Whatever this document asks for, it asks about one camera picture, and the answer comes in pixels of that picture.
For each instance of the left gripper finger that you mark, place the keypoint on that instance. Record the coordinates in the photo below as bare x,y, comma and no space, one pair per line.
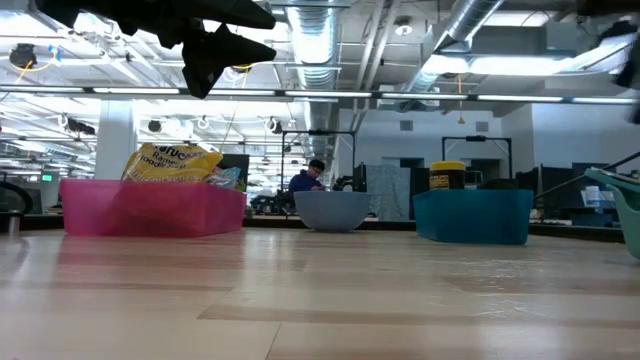
235,12
225,50

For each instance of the yellow chicken ramen pack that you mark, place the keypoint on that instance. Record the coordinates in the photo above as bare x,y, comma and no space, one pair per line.
170,162

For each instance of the blue beef ramen pack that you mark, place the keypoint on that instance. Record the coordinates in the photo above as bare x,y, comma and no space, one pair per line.
225,177

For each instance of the mint green plastic bin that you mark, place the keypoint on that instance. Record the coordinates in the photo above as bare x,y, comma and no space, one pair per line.
629,225

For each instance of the dark jar with yellow lid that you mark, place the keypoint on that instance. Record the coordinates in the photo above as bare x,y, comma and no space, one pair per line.
446,177

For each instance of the round black speaker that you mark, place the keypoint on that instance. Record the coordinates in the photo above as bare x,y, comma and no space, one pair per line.
154,126

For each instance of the thin black rod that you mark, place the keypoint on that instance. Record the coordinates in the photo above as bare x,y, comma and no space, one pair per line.
585,175

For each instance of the black monitor screen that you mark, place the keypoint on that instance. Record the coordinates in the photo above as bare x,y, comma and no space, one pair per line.
237,162

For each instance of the black boxy speaker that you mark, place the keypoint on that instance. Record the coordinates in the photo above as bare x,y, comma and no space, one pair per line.
80,126

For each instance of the black ceiling-hung device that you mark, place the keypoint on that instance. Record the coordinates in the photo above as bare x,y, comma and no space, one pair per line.
22,56

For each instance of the white building column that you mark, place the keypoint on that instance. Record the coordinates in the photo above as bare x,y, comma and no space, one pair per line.
115,145

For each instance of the yellow hanging pendant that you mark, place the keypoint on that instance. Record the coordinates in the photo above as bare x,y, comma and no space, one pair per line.
460,110

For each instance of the red translucent plastic bin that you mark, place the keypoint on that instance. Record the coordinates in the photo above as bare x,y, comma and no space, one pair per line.
150,210

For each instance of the black desk-mounted device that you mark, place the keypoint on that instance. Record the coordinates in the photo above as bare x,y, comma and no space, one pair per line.
352,180

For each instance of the green exit sign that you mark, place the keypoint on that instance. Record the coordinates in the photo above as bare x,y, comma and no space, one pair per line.
46,177

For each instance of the blue bowl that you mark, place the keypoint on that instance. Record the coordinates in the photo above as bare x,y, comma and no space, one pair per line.
332,210

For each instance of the dark teal plastic bin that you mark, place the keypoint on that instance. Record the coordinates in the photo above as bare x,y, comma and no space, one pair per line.
475,215

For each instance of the grey partition panel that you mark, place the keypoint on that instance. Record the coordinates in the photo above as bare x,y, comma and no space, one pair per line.
390,192

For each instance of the silver ventilation duct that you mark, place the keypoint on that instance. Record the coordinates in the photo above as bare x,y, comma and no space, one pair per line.
315,40
475,17

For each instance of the black metal frame stand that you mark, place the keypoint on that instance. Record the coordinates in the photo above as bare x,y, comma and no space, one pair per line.
283,165
444,155

